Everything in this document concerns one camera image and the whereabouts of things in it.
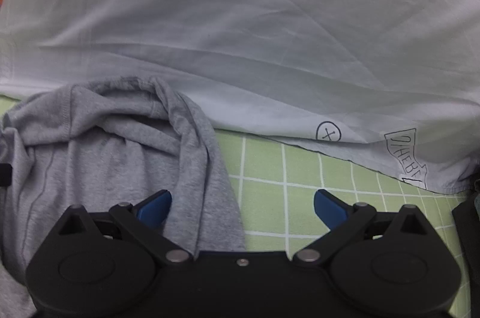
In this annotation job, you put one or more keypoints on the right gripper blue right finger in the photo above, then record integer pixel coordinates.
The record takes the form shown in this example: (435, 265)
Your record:
(331, 210)

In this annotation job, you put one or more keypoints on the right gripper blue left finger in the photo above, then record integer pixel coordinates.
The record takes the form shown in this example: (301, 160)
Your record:
(153, 211)

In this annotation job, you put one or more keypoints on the grey zip hoodie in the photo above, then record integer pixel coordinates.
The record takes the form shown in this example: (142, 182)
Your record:
(101, 143)

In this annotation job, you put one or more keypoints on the green grid mat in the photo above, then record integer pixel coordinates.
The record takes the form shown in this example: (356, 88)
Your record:
(275, 185)

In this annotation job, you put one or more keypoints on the folded black garment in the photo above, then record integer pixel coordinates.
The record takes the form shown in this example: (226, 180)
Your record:
(466, 219)

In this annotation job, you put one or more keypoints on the folded blue jeans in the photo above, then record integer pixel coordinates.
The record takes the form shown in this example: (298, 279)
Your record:
(476, 201)

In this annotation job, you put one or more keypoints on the grey carrot print sheet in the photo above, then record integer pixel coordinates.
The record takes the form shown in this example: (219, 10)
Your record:
(392, 85)

